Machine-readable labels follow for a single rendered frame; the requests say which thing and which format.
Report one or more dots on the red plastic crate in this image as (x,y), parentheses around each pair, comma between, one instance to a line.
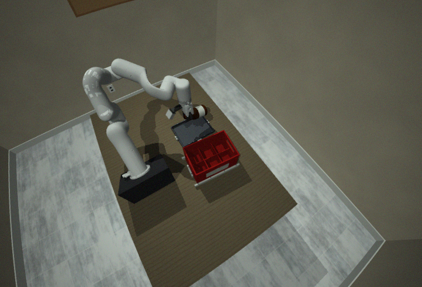
(211,155)

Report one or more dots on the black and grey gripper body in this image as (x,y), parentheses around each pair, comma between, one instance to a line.
(187,108)

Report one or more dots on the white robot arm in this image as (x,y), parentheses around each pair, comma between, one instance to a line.
(110,111)

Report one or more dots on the brown glass bottle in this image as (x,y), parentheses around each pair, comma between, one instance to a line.
(199,111)

